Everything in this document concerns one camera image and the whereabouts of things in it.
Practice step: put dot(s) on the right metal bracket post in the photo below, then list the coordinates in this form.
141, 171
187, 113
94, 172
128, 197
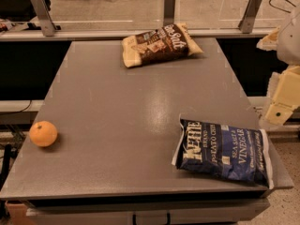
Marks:
247, 23

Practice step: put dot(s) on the blue Kettle chip bag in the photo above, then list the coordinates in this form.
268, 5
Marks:
226, 152

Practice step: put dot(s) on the middle metal bracket post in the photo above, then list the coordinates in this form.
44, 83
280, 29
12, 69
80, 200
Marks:
169, 10

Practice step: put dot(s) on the clear acrylic barrier panel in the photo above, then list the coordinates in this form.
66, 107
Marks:
148, 14

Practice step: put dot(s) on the orange fruit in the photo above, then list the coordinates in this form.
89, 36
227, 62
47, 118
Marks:
43, 133

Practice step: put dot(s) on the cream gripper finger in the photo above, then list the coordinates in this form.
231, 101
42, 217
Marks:
269, 42
284, 94

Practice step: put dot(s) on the brown sea salt chip bag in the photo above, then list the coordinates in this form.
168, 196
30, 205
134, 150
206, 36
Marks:
167, 43

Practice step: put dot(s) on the grey table cabinet base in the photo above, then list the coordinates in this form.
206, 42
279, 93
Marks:
207, 212

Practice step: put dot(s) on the metal bracket post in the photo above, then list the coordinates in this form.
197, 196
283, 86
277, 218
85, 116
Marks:
247, 23
169, 10
42, 9

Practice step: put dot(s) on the left metal bracket post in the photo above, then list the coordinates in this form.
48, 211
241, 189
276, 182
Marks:
42, 9

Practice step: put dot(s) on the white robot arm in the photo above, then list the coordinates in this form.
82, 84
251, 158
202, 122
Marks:
288, 50

